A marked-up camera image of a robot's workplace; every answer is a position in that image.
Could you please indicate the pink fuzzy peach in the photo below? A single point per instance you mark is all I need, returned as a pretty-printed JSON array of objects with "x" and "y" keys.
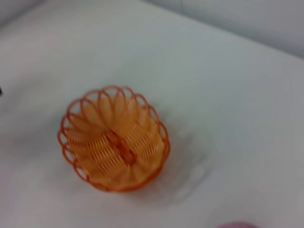
[{"x": 236, "y": 225}]

